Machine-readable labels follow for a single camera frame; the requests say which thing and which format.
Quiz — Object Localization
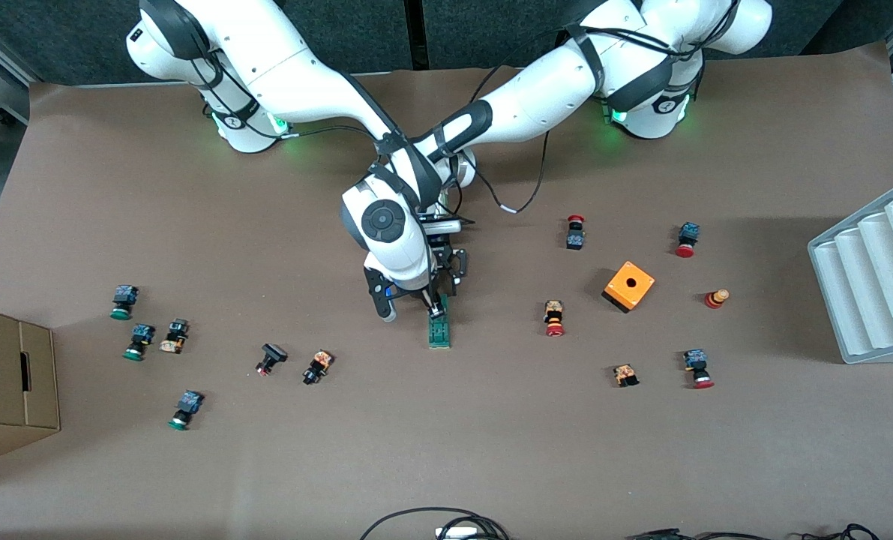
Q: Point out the green load switch white handle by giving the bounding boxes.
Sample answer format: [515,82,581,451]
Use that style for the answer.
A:
[427,300,452,350]

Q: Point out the black square push button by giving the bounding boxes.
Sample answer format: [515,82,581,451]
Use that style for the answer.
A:
[255,343,289,377]

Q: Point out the red mushroom button blue block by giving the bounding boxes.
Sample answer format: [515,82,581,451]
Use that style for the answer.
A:
[674,222,701,259]
[682,349,715,390]

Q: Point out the brown paper table cover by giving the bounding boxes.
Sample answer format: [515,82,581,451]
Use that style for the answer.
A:
[0,41,893,540]

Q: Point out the green push button blue block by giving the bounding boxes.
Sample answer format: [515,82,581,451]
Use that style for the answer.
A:
[167,390,205,432]
[122,323,157,362]
[109,284,140,321]

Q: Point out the grey ridged plastic tray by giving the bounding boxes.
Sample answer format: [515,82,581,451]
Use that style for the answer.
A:
[807,178,893,365]

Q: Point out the brown cardboard box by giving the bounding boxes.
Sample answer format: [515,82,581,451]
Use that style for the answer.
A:
[0,303,61,470]

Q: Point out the black selector switch orange block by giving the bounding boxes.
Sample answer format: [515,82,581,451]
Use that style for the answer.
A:
[301,349,334,386]

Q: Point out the orange button enclosure box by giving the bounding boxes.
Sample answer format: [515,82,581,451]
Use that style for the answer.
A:
[601,260,656,314]

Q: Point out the black cable loop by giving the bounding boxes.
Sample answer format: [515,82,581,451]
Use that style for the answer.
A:
[360,508,511,540]

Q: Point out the black switch with beige block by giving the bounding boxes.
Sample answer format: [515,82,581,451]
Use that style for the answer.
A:
[159,319,190,355]

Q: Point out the black cable with connector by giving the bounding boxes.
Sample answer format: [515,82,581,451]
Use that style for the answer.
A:
[626,523,882,540]

